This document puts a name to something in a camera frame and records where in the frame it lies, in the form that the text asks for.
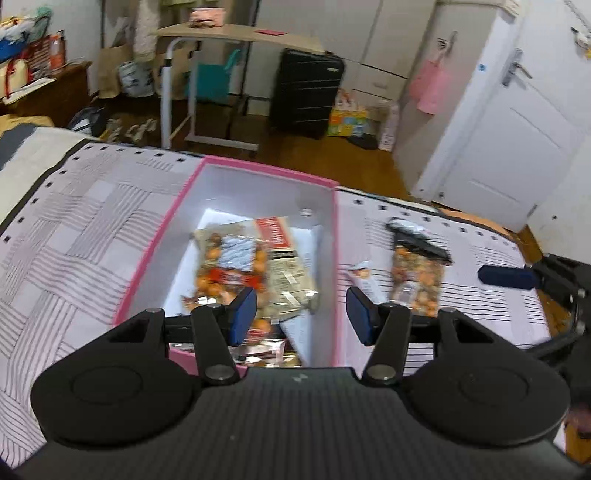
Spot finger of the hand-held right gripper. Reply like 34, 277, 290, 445
478, 257, 555, 291
529, 323, 589, 358

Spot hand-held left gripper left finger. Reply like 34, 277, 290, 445
99, 286, 258, 386

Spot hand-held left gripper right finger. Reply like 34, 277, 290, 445
346, 286, 504, 386

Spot black cookie packet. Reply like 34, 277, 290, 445
231, 323, 301, 367

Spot white sausage packet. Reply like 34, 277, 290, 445
345, 261, 386, 305

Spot cream noodle packet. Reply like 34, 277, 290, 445
256, 216, 320, 320

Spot clear bag orange coated nuts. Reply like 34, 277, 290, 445
388, 244, 446, 317

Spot pink cardboard box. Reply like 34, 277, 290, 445
113, 156, 341, 370

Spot grey silver snack packet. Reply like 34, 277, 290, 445
387, 218, 426, 234

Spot white door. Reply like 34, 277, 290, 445
411, 9, 591, 232

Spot white standing packet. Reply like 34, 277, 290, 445
378, 102, 400, 153

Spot striped white bedsheet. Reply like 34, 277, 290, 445
0, 127, 566, 462

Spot colourful cardboard box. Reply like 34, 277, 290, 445
328, 90, 370, 138

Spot pink hanging bag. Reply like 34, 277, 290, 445
409, 58, 453, 116

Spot black suitcase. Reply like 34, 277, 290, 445
269, 47, 346, 140

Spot teal shopping bag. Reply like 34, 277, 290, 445
187, 50, 243, 107

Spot black floor bag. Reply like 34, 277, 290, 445
67, 107, 109, 137

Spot printed brown paper bag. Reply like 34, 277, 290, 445
152, 46, 195, 100

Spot white plastic bag blue print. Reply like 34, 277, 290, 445
117, 60, 155, 97

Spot grey striped quilt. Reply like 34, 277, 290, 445
0, 113, 88, 222

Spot plain brown paper bag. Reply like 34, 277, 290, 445
98, 44, 134, 99

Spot white wardrobe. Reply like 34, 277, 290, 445
245, 0, 439, 134

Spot wooden rolling side table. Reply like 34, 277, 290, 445
154, 23, 326, 153

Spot dark wooden nightstand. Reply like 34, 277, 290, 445
0, 62, 93, 127

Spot white lace garment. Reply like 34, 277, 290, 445
134, 0, 160, 63

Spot pink tissue box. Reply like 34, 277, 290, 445
190, 8, 228, 26

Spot red patterned bag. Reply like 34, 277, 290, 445
28, 30, 68, 77

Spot metal door handle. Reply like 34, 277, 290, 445
501, 48, 533, 88

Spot cream bag red handles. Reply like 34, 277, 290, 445
0, 55, 31, 100

